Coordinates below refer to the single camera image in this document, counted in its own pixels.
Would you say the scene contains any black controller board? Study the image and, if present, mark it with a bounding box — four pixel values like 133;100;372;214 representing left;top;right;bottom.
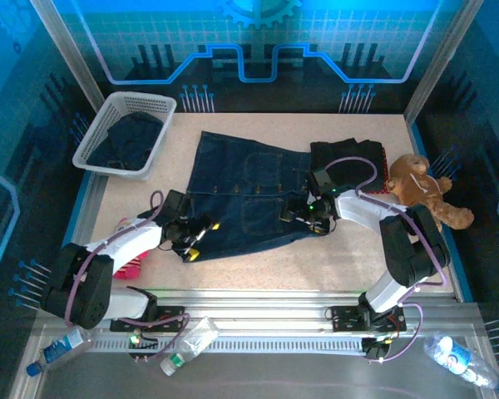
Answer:
362;336;391;362

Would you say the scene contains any aluminium frame rail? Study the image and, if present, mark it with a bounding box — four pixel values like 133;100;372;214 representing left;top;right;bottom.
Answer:
32;288;486;337

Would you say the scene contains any blue label water bottle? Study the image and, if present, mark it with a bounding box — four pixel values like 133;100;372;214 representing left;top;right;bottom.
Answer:
26;326;95;377
422;331;499;396

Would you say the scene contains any aluminium frame post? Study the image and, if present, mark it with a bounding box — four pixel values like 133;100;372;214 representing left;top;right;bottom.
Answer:
402;0;486;125
27;0;106;107

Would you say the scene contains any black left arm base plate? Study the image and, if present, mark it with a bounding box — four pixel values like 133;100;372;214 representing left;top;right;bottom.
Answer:
109;304;187;333

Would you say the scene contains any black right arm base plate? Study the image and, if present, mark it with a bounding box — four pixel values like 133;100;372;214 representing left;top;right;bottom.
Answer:
329;305;408;333

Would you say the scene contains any brown teddy bear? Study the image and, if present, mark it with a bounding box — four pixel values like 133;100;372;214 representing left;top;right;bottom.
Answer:
386;153;475;230

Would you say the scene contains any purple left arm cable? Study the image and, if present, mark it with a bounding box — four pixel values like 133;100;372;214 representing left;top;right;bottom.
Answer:
64;190;191;365

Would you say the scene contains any white pink plush doll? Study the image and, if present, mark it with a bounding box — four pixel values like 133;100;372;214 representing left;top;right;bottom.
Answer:
113;215;151;280

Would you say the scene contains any white plastic mesh basket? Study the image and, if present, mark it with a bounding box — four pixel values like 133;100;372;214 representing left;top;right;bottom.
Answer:
72;91;178;183

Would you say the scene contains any red polka dot skirt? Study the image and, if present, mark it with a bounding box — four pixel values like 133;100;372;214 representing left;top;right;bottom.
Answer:
363;143;389;196

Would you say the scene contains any dark denim skirt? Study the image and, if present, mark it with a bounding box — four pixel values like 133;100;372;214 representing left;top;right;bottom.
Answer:
172;131;332;263
86;111;164;171

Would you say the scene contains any grey slotted cable duct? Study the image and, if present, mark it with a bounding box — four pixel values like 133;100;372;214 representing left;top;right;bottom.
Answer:
85;335;369;357

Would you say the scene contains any clear bottle green cap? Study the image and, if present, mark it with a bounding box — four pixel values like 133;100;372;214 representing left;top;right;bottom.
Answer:
160;314;220;378

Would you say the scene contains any black skirt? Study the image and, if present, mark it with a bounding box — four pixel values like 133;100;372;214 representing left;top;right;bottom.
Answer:
309;139;386;195

